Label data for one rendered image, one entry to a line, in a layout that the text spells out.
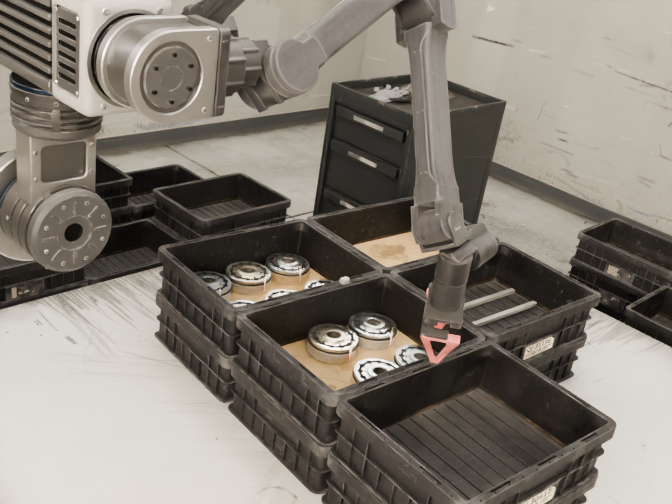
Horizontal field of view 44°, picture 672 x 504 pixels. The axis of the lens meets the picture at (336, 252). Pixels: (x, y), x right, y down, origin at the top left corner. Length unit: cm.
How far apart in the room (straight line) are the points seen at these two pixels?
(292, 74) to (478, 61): 430
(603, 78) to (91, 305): 361
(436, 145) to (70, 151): 59
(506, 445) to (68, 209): 85
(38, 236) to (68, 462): 44
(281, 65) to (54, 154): 40
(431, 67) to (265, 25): 396
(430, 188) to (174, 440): 68
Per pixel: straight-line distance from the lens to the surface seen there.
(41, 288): 250
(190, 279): 169
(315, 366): 163
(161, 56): 106
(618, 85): 497
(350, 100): 333
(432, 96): 142
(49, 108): 128
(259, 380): 158
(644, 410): 204
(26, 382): 178
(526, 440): 158
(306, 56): 121
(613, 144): 501
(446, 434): 154
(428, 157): 140
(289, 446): 154
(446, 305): 143
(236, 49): 114
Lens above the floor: 174
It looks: 26 degrees down
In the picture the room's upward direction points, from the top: 9 degrees clockwise
